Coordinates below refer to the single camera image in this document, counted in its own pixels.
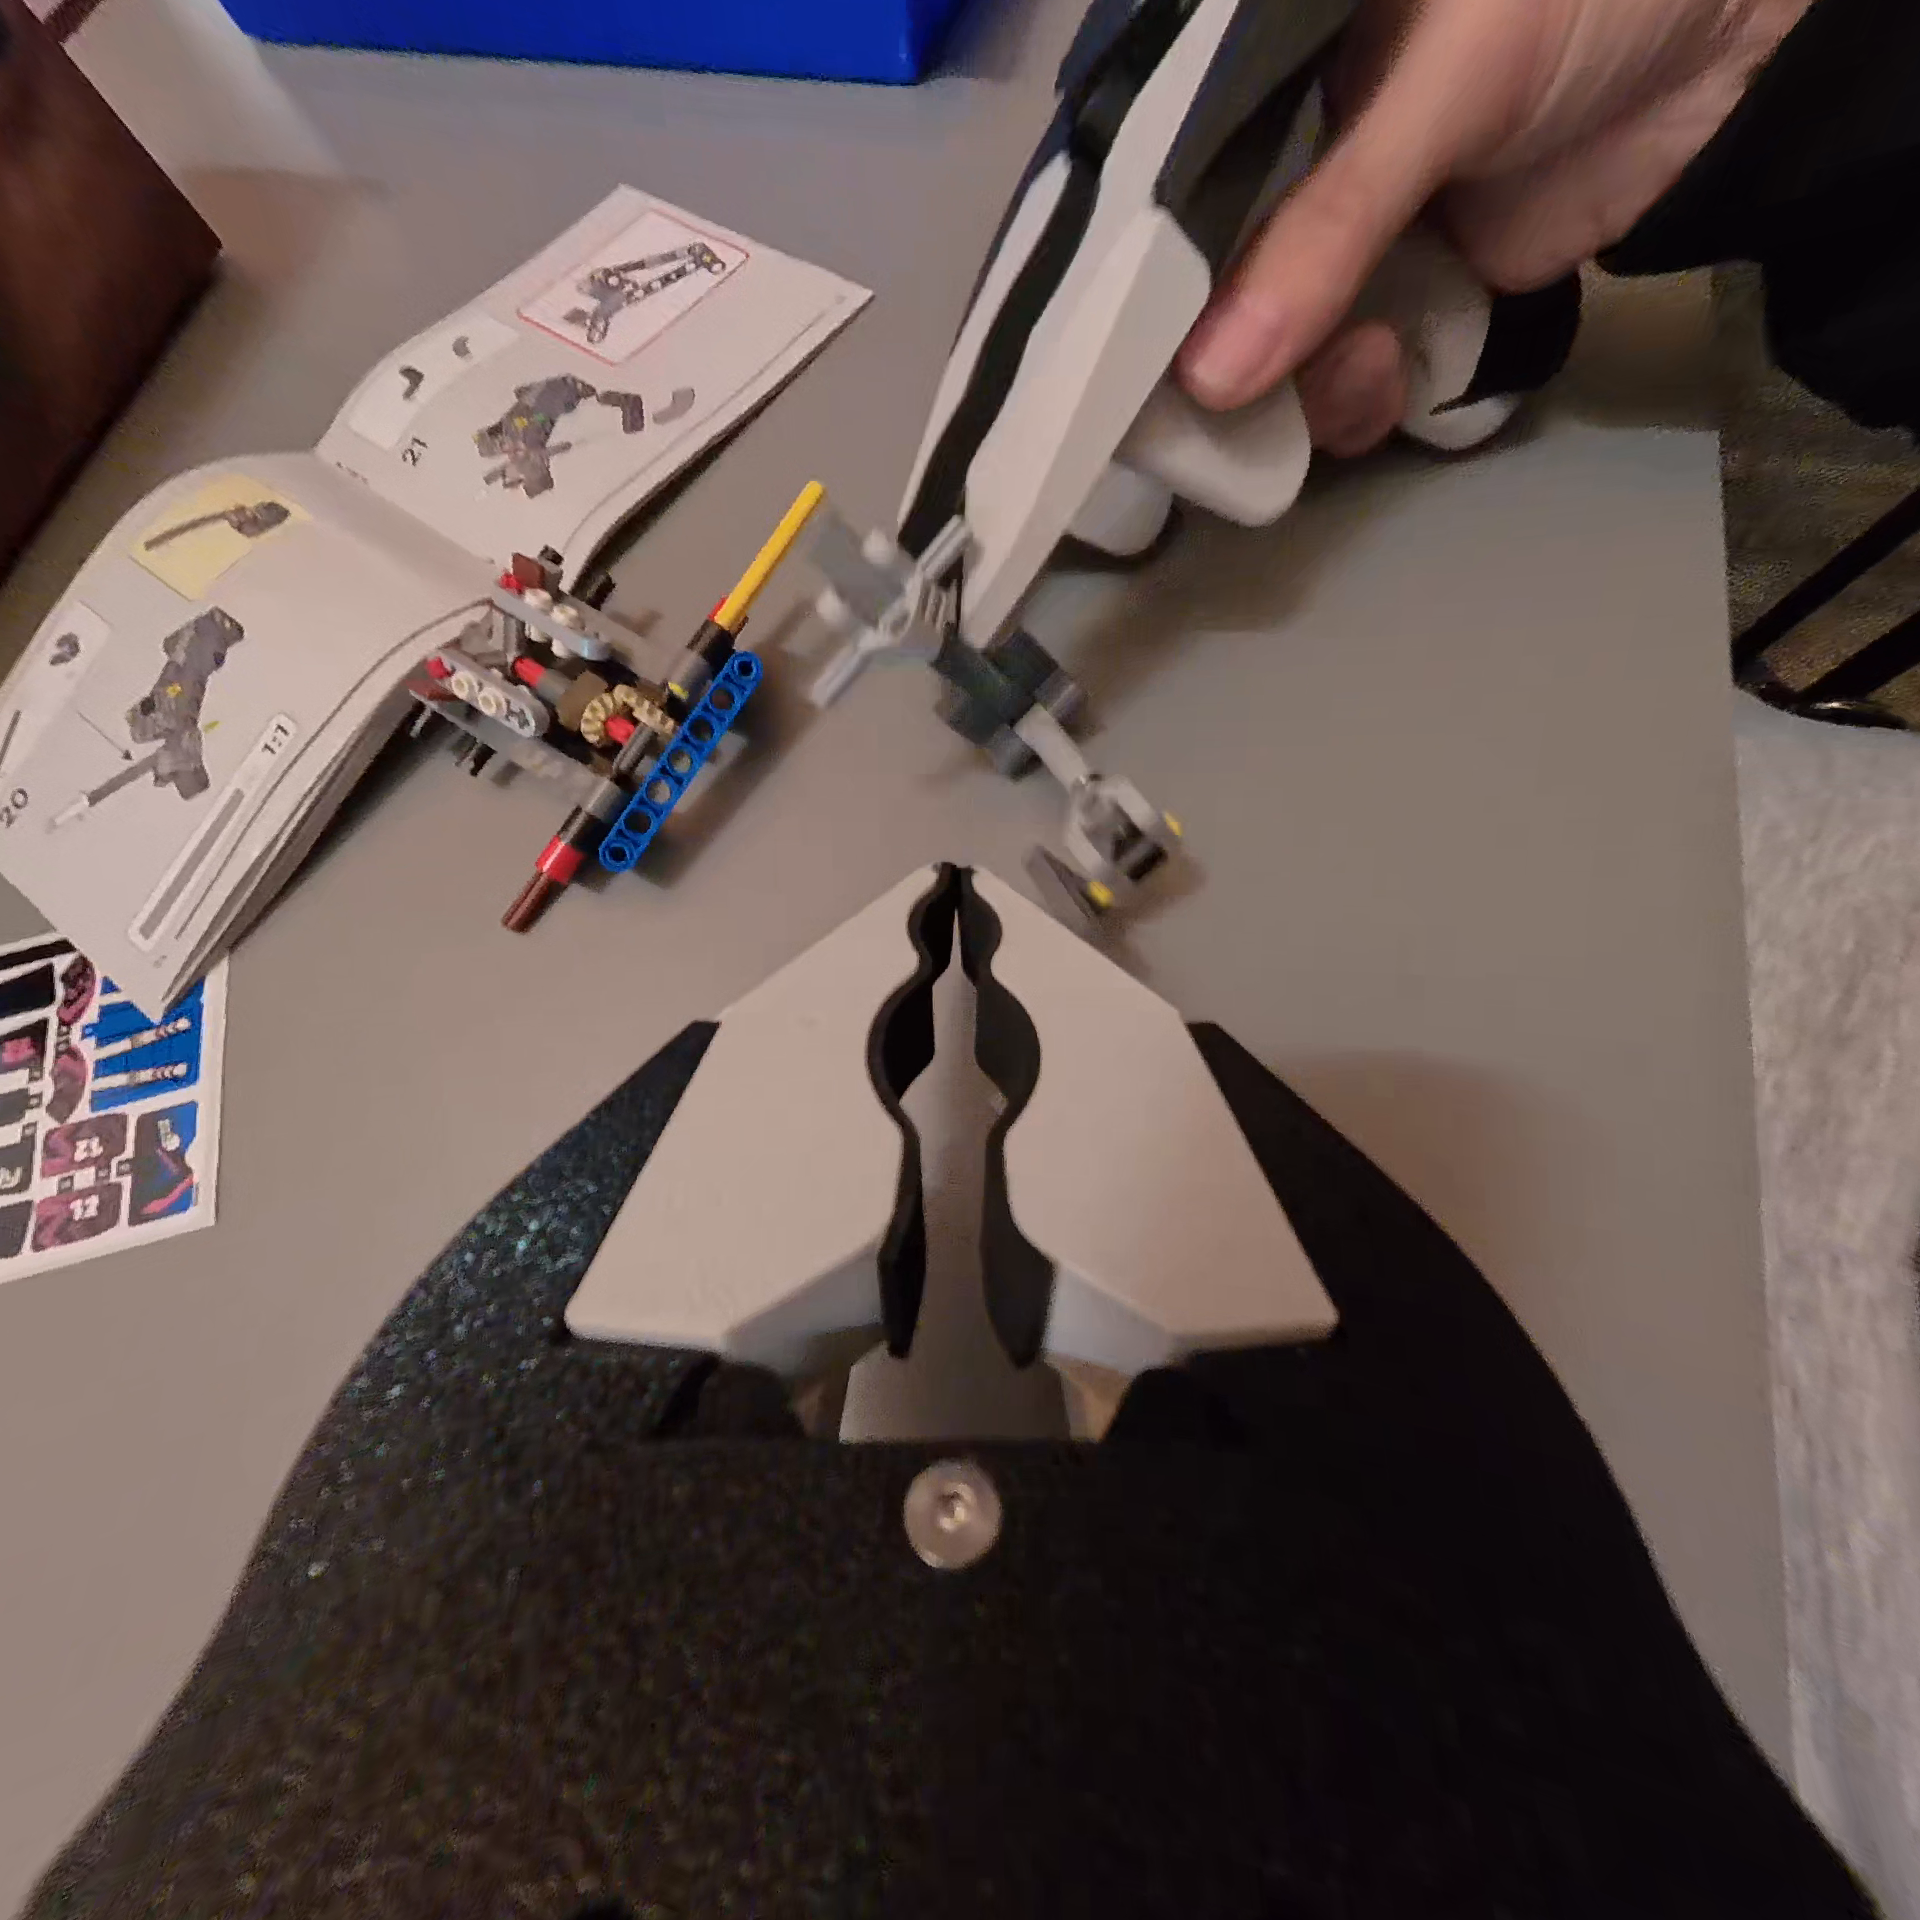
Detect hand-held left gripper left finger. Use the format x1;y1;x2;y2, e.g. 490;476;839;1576
566;862;967;1433

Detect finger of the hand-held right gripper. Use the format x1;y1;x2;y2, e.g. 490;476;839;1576
957;0;1340;650
895;70;1155;564

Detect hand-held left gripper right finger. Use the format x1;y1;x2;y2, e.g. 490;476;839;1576
957;870;1340;1440

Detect grey lego shock absorber subassembly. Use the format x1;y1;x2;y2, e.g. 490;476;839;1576
811;515;1189;916

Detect lego chassis assembly blue beam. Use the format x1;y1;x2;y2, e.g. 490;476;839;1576
404;479;827;935

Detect lego sticker sheet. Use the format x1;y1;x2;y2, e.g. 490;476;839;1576
0;935;229;1288

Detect lego instruction booklet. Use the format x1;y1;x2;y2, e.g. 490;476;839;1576
0;182;875;1019

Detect person's right hand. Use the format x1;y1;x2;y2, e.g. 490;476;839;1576
1175;0;1816;460

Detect blue plastic bin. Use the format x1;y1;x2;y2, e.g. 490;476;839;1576
221;0;977;89

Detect black metal chair base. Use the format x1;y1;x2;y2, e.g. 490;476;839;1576
1724;495;1920;721

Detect person's grey trousers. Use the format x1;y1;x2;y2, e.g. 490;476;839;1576
1730;688;1920;1907

